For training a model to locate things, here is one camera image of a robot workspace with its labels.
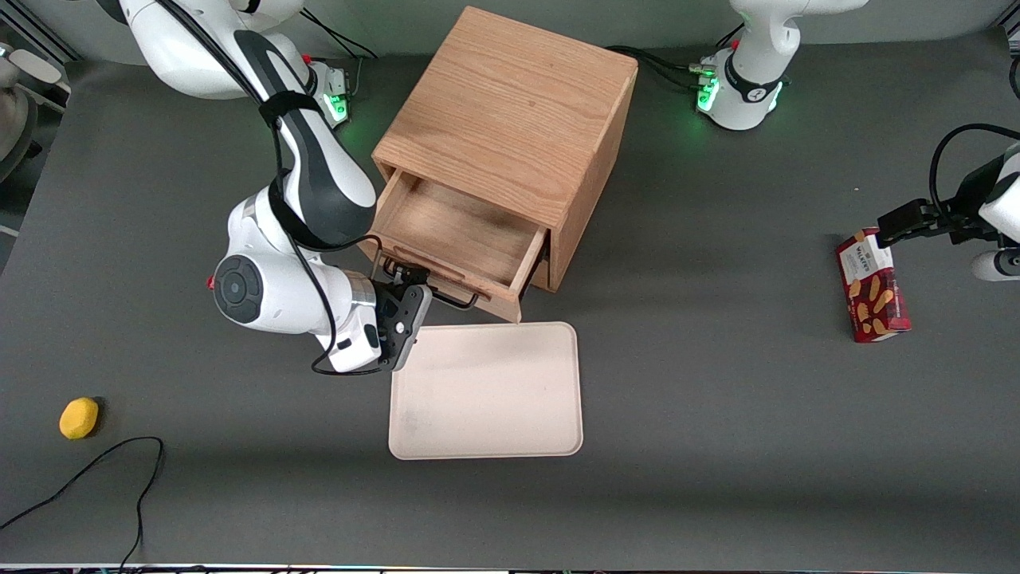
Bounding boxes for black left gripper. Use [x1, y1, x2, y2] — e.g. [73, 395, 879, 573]
[877, 155, 1006, 250]

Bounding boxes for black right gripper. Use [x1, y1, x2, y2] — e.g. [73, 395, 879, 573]
[373, 263, 434, 373]

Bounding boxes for wooden oak drawer cabinet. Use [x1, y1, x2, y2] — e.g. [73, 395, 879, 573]
[371, 6, 641, 294]

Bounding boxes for red shortbread cookie box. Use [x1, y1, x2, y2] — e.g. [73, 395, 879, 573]
[835, 227, 912, 344]

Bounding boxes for cream plastic tray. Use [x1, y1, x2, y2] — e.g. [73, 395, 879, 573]
[387, 321, 584, 461]

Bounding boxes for yellow lemon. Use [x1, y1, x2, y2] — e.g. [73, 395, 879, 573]
[59, 397, 100, 441]

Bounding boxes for white oval pad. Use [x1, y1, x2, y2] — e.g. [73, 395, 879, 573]
[7, 49, 65, 86]

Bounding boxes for black left wrist cable loop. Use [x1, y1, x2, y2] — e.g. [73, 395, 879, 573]
[928, 123, 1020, 226]

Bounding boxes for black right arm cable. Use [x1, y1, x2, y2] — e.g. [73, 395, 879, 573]
[158, 0, 385, 378]

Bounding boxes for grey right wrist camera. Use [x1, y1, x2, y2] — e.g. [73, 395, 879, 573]
[328, 314, 383, 375]

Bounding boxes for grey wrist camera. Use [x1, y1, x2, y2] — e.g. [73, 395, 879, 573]
[971, 248, 1020, 282]
[328, 314, 383, 375]

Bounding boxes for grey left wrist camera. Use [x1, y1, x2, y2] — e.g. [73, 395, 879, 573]
[971, 248, 1020, 282]

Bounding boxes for black right arm base cables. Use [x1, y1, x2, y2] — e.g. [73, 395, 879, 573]
[301, 8, 380, 98]

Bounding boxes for black arm base cables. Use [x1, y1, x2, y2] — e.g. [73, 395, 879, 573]
[606, 22, 747, 93]
[301, 8, 380, 98]

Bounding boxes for black left arm base cables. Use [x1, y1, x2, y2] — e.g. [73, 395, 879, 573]
[606, 22, 747, 93]

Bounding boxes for thin black table cable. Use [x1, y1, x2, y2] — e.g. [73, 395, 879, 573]
[0, 436, 166, 572]

